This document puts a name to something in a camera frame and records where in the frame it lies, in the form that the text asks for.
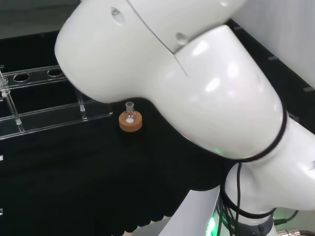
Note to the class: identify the clear acrylic funnel stand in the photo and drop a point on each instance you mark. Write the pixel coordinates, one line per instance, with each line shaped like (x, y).
(49, 115)

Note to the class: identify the small glass round-bottom flask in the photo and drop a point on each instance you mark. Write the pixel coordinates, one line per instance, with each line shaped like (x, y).
(129, 106)

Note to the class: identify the black cloth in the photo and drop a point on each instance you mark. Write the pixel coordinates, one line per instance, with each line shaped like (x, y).
(73, 177)

